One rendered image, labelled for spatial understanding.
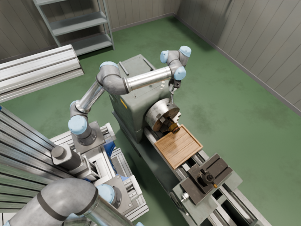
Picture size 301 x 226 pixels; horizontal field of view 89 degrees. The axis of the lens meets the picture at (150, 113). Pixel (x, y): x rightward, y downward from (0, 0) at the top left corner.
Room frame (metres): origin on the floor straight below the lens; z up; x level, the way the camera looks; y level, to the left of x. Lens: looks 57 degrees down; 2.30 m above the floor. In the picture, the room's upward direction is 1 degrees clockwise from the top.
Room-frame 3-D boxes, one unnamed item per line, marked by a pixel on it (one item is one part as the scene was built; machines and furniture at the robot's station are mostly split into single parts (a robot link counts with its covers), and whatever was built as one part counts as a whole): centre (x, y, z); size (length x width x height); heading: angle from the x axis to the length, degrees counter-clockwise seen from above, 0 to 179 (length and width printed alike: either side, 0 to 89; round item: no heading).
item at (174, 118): (0.74, -0.24, 1.09); 0.12 x 0.11 x 0.05; 126
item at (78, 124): (0.50, 0.50, 1.33); 0.13 x 0.12 x 0.14; 18
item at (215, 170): (0.24, -0.47, 0.95); 0.43 x 0.18 x 0.04; 126
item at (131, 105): (1.06, 0.13, 1.06); 0.59 x 0.48 x 0.39; 36
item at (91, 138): (0.49, 0.50, 1.21); 0.15 x 0.15 x 0.10
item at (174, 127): (0.63, -0.21, 1.08); 0.09 x 0.09 x 0.09; 36
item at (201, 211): (0.19, -0.49, 0.89); 0.53 x 0.30 x 0.06; 126
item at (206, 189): (0.23, -0.41, 1.00); 0.20 x 0.10 x 0.05; 36
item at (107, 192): (0.06, 0.26, 1.33); 0.13 x 0.12 x 0.14; 141
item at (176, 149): (0.54, -0.27, 0.88); 0.36 x 0.30 x 0.04; 126
